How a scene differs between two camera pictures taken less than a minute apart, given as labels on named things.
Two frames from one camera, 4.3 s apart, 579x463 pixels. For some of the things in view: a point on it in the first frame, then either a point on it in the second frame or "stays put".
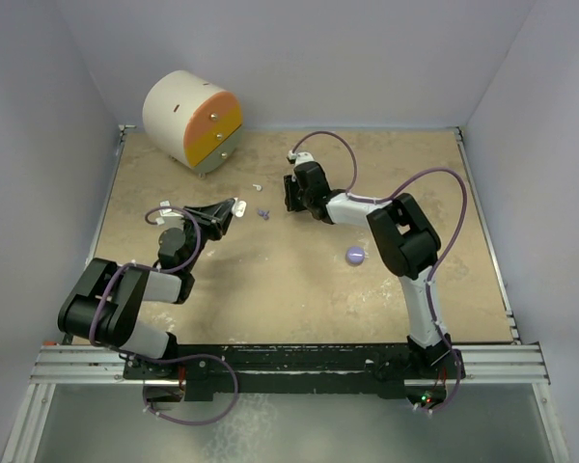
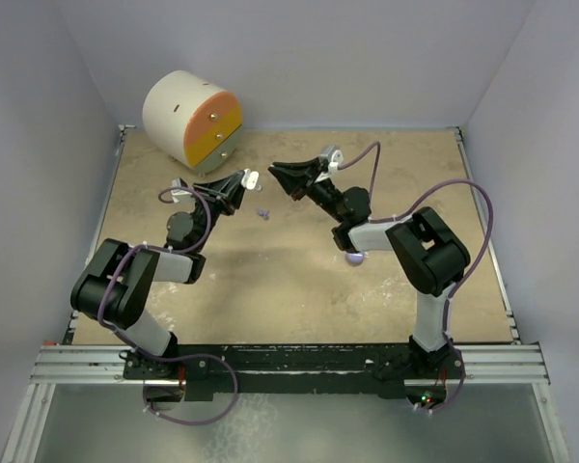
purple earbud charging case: (354, 255) stays put
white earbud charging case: (240, 208) → (250, 178)
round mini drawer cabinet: (193, 120) stays put
